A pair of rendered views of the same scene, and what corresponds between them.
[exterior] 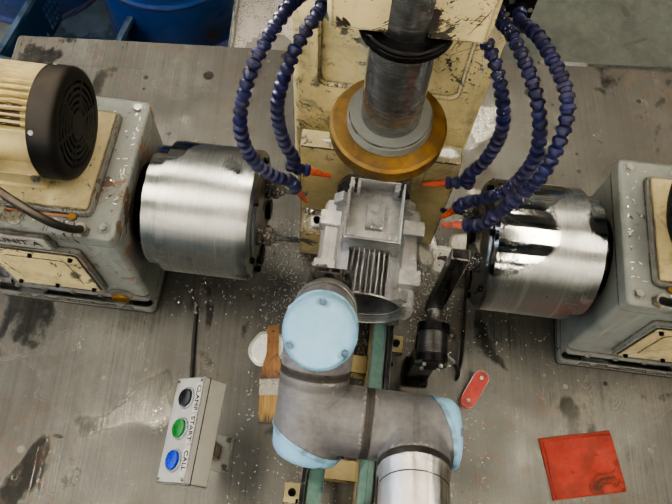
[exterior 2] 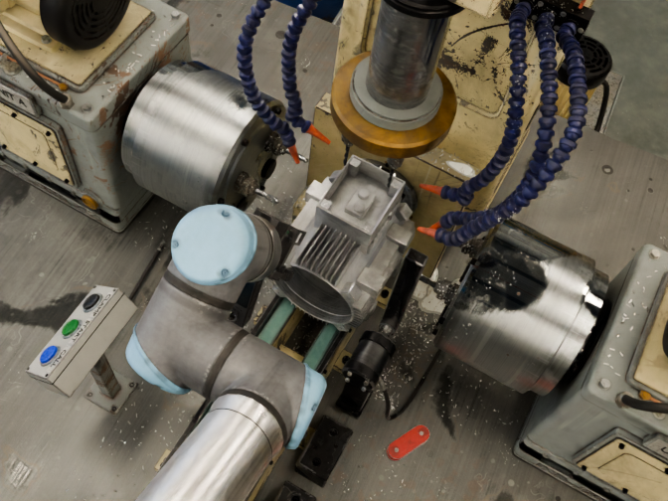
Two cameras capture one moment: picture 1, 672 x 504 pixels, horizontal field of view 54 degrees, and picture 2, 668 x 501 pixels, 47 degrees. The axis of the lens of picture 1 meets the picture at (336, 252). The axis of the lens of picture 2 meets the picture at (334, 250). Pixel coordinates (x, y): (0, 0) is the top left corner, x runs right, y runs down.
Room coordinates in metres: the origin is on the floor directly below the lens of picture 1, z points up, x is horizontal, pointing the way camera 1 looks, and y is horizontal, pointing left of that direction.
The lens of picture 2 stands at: (-0.10, -0.24, 2.16)
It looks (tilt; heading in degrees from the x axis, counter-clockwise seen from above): 61 degrees down; 17
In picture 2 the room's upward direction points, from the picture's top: 11 degrees clockwise
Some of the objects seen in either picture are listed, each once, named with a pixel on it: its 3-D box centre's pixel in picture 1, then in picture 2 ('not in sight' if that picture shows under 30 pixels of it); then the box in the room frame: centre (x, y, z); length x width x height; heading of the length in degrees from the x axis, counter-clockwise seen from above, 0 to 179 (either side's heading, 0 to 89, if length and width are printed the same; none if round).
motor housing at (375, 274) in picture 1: (366, 259); (341, 250); (0.52, -0.06, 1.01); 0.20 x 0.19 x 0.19; 177
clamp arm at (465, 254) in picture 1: (445, 285); (401, 296); (0.43, -0.19, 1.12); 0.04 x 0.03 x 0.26; 178
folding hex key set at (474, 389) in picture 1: (474, 389); (408, 442); (0.33, -0.31, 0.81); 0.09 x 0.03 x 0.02; 151
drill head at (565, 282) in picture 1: (543, 250); (531, 313); (0.56, -0.39, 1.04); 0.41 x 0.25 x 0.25; 88
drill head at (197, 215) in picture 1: (186, 207); (184, 130); (0.58, 0.29, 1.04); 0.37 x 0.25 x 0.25; 88
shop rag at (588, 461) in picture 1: (582, 464); not in sight; (0.20, -0.53, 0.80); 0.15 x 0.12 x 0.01; 101
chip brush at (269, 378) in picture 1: (271, 372); not in sight; (0.33, 0.11, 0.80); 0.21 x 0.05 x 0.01; 5
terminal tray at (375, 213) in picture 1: (373, 218); (359, 205); (0.56, -0.06, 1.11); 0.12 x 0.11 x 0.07; 177
